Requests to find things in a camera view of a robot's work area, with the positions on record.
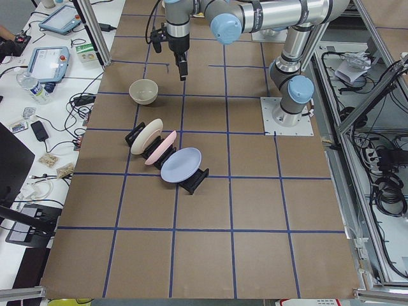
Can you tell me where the pink plate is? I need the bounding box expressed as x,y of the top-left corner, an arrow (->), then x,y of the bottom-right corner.
145,131 -> 177,165

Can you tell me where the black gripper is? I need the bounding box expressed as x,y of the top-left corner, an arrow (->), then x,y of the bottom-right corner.
150,22 -> 190,81

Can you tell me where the green white box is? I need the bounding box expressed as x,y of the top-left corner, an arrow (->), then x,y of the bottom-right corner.
75,43 -> 98,63

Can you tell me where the black dish rack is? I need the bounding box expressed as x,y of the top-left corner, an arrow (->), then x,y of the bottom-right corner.
124,122 -> 209,194

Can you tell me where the near teach pendant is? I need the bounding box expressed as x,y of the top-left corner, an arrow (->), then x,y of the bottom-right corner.
28,46 -> 70,84

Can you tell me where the plastic water bottle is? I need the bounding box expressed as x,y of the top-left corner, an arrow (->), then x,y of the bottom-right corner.
17,70 -> 49,105

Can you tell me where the far teach pendant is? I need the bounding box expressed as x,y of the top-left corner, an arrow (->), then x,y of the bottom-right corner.
39,5 -> 82,35

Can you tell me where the blue plate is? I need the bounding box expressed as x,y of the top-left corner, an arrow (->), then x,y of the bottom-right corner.
161,147 -> 201,183

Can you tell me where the black monitor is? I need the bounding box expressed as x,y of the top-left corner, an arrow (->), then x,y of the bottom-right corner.
0,124 -> 35,208

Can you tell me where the beige bowl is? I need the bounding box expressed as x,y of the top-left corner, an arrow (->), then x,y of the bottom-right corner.
129,79 -> 159,105

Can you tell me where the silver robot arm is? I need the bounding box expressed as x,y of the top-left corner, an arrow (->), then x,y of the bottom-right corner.
145,0 -> 349,127

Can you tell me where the aluminium frame post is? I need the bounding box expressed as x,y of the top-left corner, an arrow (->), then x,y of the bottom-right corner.
73,0 -> 112,67

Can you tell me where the black power adapter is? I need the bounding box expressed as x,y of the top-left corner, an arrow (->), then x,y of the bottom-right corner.
31,120 -> 49,142

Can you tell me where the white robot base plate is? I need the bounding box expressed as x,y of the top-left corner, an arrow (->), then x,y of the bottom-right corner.
260,97 -> 314,136

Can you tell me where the cream plate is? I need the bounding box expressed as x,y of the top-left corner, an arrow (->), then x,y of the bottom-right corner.
131,118 -> 163,155

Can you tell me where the teach pendant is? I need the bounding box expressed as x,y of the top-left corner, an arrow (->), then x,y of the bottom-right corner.
39,5 -> 82,35
28,46 -> 70,84

